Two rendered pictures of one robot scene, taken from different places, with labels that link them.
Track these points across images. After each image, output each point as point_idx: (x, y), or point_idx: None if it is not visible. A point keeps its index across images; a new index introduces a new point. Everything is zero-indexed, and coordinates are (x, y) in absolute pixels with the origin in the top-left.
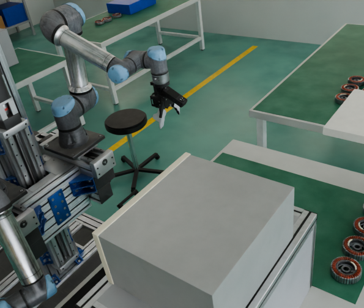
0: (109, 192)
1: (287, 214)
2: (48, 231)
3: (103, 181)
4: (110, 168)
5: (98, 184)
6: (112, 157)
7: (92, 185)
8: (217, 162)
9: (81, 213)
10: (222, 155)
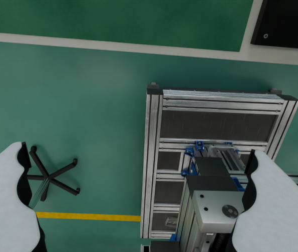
0: (202, 162)
1: None
2: (294, 181)
3: (216, 182)
4: (212, 192)
5: (228, 184)
6: (206, 209)
7: (242, 190)
8: (18, 19)
9: (233, 171)
10: None
